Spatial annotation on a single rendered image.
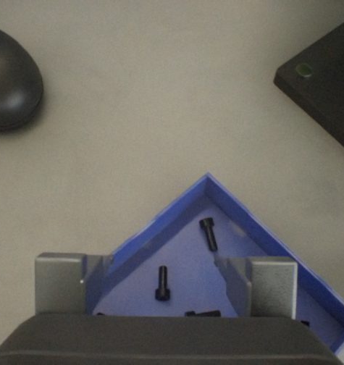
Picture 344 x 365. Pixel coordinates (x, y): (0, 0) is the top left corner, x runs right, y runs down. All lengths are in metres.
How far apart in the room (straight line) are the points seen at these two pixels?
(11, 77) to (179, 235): 0.12
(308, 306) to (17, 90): 0.18
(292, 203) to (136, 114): 0.10
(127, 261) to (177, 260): 0.02
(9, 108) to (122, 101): 0.06
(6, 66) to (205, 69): 0.11
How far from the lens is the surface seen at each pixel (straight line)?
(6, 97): 0.26
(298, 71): 0.29
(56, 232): 0.24
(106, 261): 0.16
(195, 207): 0.24
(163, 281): 0.23
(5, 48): 0.27
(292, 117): 0.28
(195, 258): 0.23
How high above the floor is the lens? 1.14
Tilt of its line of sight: 63 degrees down
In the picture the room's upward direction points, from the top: 4 degrees clockwise
